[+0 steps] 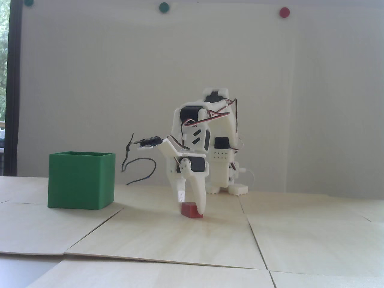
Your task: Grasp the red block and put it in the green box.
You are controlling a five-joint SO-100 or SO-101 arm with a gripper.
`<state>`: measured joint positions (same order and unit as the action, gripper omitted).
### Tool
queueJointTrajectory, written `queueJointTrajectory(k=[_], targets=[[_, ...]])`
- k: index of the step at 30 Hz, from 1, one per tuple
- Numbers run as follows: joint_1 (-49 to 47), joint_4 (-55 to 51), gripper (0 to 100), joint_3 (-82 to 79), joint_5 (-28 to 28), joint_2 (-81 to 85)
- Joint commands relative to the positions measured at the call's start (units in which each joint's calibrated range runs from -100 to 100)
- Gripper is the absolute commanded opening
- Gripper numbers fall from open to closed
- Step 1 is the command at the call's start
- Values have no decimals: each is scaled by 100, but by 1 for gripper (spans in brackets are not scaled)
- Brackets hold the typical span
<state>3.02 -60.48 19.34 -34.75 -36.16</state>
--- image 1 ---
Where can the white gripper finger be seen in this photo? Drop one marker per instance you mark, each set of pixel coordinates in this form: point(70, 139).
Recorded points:
point(181, 195)
point(199, 192)

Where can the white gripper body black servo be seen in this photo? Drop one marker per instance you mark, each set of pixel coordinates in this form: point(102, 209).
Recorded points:
point(196, 165)

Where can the red block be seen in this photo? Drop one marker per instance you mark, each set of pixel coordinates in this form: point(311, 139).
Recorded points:
point(189, 210)

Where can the green open box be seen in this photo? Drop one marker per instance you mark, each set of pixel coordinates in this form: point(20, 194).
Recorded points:
point(81, 183)

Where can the green round magnet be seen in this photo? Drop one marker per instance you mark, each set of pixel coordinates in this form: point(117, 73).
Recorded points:
point(164, 7)
point(28, 2)

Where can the red round magnet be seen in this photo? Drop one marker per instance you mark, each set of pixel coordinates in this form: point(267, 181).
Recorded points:
point(284, 12)

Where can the wrist camera on white mount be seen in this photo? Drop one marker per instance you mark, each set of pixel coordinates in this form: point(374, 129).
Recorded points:
point(168, 147)

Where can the black window frame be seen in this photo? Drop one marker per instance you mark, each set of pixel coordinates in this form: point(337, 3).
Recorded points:
point(13, 90)

